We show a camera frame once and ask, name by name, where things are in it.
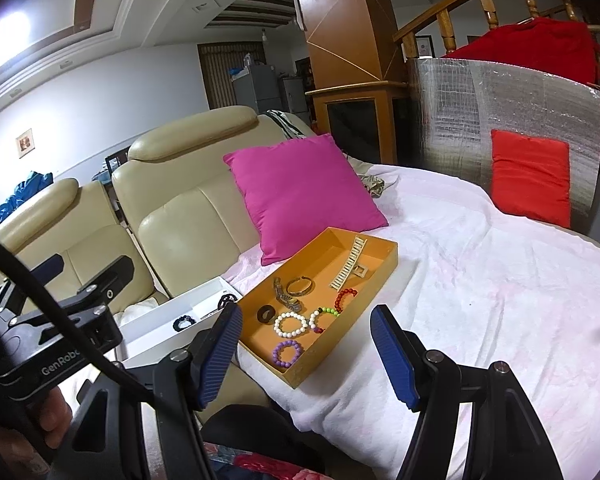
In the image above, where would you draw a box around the white box lid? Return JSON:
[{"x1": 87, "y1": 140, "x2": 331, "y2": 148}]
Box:
[{"x1": 111, "y1": 276, "x2": 242, "y2": 367}]

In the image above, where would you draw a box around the white pink bedspread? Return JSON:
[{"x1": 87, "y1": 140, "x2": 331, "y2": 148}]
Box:
[{"x1": 237, "y1": 165, "x2": 600, "y2": 479}]

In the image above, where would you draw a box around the multicolour bead bracelet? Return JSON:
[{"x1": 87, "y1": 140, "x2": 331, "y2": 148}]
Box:
[{"x1": 307, "y1": 305, "x2": 342, "y2": 335}]

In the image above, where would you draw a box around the purple bead bracelet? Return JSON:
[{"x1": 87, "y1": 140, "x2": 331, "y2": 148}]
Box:
[{"x1": 270, "y1": 339, "x2": 302, "y2": 370}]

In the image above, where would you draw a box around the rhinestone hair clip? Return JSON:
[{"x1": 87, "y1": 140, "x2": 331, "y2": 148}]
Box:
[{"x1": 273, "y1": 278, "x2": 303, "y2": 313}]

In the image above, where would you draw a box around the white bead bracelet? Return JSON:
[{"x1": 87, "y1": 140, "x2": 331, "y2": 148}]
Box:
[{"x1": 272, "y1": 310, "x2": 310, "y2": 339}]

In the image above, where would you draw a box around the silver insulation mat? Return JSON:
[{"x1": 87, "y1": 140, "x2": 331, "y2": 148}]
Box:
[{"x1": 403, "y1": 58, "x2": 600, "y2": 232}]

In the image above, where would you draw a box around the magenta pillow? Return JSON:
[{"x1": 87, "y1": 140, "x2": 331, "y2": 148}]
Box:
[{"x1": 223, "y1": 134, "x2": 388, "y2": 266}]

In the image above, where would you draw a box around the person left hand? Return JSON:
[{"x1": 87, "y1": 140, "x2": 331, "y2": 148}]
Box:
[{"x1": 0, "y1": 387, "x2": 72, "y2": 479}]

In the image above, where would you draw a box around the red blanket on railing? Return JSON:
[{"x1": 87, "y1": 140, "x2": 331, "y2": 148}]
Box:
[{"x1": 445, "y1": 18, "x2": 600, "y2": 84}]

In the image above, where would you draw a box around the wooden stair railing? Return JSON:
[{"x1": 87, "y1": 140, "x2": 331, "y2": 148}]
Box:
[{"x1": 392, "y1": 0, "x2": 600, "y2": 68}]

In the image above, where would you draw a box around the wooden pillar cabinet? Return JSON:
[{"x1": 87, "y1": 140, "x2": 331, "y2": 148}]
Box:
[{"x1": 296, "y1": 0, "x2": 407, "y2": 165}]

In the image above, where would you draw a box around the red cushion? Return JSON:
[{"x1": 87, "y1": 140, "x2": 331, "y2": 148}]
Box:
[{"x1": 491, "y1": 129, "x2": 571, "y2": 228}]

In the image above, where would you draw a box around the dark red bead bracelet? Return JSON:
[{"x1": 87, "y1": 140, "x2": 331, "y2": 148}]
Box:
[{"x1": 334, "y1": 286, "x2": 359, "y2": 313}]

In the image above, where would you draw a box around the orange cardboard box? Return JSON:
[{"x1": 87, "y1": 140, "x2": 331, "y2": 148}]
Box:
[{"x1": 239, "y1": 228, "x2": 398, "y2": 388}]

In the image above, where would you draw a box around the beige hair claw clip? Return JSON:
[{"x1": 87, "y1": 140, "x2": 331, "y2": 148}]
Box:
[{"x1": 329, "y1": 236, "x2": 368, "y2": 292}]

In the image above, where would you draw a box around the black hair scrunchie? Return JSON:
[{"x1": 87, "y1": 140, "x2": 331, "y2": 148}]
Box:
[{"x1": 257, "y1": 304, "x2": 276, "y2": 324}]

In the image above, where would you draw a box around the crumpled beige cloth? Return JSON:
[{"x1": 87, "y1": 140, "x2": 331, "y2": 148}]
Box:
[{"x1": 358, "y1": 174, "x2": 398, "y2": 200}]

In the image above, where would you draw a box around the beige leather sofa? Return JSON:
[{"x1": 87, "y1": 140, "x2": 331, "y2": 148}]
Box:
[{"x1": 0, "y1": 104, "x2": 322, "y2": 411}]

